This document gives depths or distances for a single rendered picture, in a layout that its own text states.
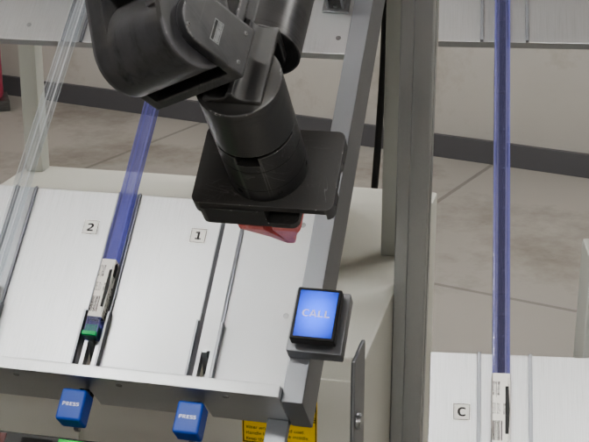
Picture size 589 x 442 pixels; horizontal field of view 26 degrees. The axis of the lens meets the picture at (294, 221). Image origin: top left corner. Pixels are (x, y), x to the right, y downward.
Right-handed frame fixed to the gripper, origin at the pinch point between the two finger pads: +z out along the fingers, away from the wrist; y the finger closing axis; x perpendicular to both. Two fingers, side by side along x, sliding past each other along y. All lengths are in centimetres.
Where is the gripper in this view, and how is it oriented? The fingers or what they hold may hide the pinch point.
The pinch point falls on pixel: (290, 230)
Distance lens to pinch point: 97.6
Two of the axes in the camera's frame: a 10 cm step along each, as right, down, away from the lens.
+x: -1.7, 8.7, -4.7
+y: -9.7, -0.7, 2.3
